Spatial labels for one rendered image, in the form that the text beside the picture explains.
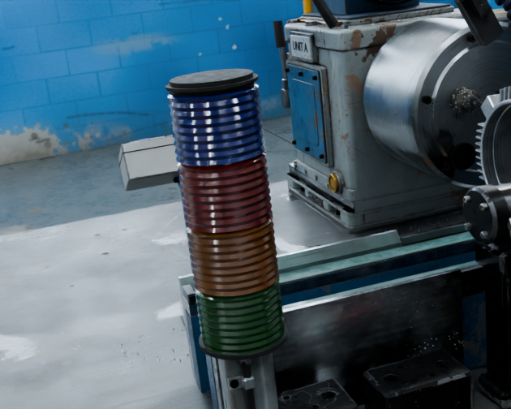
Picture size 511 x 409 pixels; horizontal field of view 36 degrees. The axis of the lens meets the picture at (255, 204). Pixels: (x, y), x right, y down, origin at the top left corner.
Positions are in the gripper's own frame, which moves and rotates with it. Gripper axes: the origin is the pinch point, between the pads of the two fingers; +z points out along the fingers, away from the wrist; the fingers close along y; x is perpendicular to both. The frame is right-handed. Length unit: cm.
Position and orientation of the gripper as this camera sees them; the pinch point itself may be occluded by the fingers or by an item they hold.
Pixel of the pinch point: (478, 15)
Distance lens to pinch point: 101.9
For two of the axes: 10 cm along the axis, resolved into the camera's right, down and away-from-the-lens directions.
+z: 5.6, 7.3, 3.8
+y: -2.8, -2.7, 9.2
